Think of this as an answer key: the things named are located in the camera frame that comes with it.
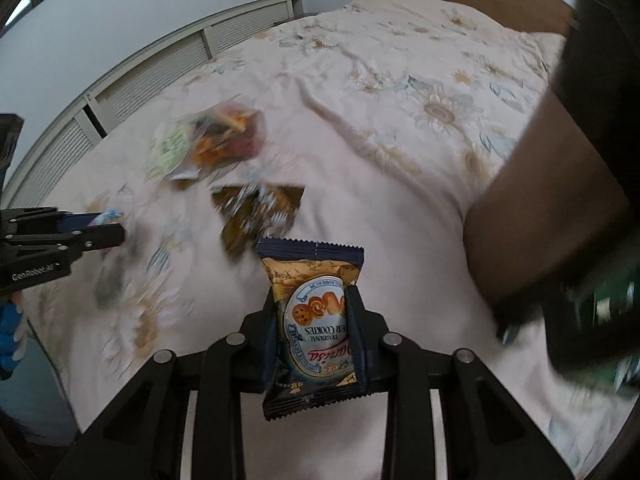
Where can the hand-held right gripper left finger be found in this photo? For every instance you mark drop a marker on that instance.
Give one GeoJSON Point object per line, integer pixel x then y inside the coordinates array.
{"type": "Point", "coordinates": [255, 332]}

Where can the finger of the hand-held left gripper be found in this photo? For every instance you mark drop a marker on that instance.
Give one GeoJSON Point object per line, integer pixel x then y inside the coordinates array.
{"type": "Point", "coordinates": [75, 220]}
{"type": "Point", "coordinates": [100, 237]}

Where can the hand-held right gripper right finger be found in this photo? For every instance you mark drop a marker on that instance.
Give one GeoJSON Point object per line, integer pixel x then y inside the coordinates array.
{"type": "Point", "coordinates": [369, 327]}

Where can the small pale snack packet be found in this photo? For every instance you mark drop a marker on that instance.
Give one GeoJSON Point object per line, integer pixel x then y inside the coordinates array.
{"type": "Point", "coordinates": [107, 216]}

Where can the blue cookie packet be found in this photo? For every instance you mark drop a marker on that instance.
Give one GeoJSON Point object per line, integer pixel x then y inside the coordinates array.
{"type": "Point", "coordinates": [315, 310]}

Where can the green tray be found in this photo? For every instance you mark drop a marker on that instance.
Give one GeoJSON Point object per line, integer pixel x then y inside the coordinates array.
{"type": "Point", "coordinates": [612, 320]}

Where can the clear bag of orange snacks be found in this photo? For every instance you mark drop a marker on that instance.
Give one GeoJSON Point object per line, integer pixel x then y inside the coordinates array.
{"type": "Point", "coordinates": [215, 140]}

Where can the person's left hand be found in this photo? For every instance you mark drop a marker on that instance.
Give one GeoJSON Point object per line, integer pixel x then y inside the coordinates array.
{"type": "Point", "coordinates": [10, 335]}

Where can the brown foil snack packet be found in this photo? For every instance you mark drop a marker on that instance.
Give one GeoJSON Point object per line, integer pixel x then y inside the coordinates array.
{"type": "Point", "coordinates": [255, 215]}

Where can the white slatted radiator cover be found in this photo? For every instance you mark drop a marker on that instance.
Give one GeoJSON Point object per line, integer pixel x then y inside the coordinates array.
{"type": "Point", "coordinates": [150, 65]}

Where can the brown black cylinder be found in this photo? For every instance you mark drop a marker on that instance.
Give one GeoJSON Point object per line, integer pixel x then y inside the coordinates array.
{"type": "Point", "coordinates": [555, 200]}

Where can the pale pink pillow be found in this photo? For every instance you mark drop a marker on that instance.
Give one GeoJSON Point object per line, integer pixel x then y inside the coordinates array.
{"type": "Point", "coordinates": [547, 55]}

